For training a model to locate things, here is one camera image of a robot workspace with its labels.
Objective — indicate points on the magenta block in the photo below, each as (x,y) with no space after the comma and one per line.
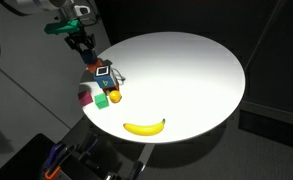
(85,98)

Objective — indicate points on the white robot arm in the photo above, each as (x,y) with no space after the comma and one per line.
(52,5)

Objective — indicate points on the black base platform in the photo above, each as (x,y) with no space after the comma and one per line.
(19,160)

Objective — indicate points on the green block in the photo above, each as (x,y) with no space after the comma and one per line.
(101,100)

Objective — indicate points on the yellow banana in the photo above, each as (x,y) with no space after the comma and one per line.
(144,128)

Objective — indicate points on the blue patterned box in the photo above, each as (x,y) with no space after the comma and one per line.
(104,77)

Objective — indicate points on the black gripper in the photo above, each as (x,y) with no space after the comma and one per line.
(81,36)

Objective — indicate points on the yellow ball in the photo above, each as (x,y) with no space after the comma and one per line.
(115,96)

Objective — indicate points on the purple spring clamp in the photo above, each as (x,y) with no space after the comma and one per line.
(55,158)

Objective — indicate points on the orange block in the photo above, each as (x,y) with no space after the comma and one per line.
(96,65)

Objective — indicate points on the white table base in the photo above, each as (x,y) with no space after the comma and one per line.
(146,155)

